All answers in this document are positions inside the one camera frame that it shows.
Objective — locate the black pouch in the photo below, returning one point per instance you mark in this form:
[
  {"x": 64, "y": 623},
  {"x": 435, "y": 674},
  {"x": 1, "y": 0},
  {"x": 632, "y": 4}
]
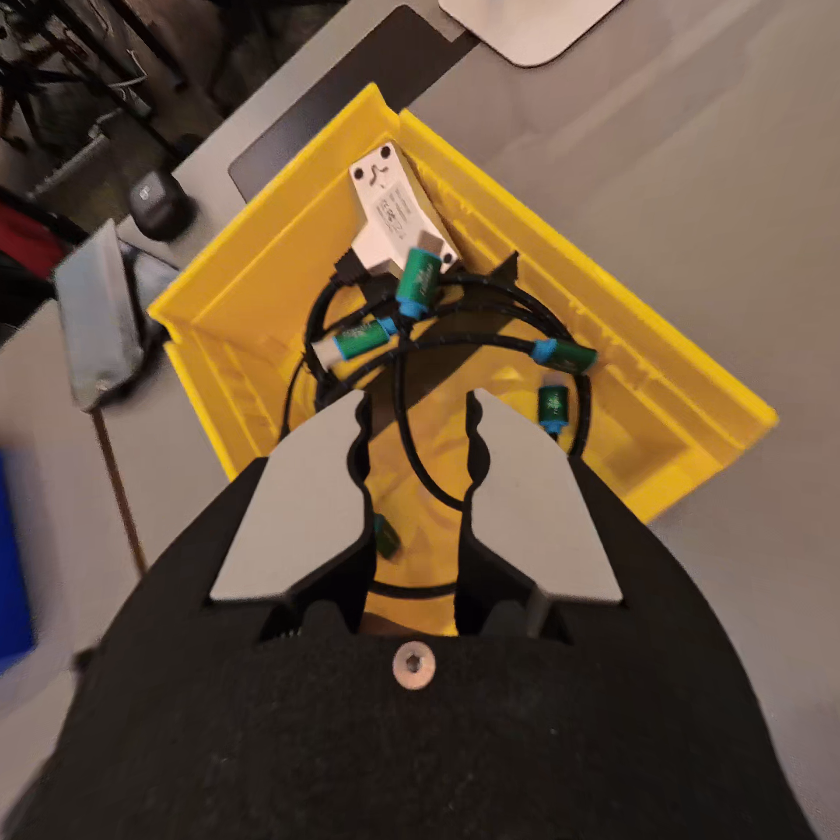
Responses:
[{"x": 161, "y": 207}]

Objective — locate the silver flat pouch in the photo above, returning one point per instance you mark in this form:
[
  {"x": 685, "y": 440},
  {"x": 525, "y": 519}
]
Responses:
[{"x": 98, "y": 315}]

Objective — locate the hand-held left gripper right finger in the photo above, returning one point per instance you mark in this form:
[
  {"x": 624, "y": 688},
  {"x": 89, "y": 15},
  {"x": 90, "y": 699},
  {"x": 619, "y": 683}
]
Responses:
[{"x": 538, "y": 518}]

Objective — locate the white tablet stand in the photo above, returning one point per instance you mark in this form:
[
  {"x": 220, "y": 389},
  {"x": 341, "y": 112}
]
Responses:
[{"x": 525, "y": 26}]

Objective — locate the blue storage bin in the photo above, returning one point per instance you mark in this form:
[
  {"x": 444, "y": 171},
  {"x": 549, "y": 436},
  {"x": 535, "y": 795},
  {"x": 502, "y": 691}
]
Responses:
[{"x": 13, "y": 558}]

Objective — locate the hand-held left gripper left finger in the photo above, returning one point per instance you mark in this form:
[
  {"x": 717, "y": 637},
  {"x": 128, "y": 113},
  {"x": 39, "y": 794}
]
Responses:
[{"x": 295, "y": 518}]

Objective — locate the white HDMI splitter adapter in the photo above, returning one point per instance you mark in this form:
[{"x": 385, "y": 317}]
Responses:
[{"x": 394, "y": 210}]

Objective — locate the red box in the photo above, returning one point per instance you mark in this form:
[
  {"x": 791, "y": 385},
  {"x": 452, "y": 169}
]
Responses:
[{"x": 26, "y": 236}]

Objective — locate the black bin divider panel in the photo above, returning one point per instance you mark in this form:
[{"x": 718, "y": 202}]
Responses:
[{"x": 508, "y": 269}]

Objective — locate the yellow storage bin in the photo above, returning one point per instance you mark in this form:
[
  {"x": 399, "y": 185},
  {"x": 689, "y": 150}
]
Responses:
[{"x": 656, "y": 407}]

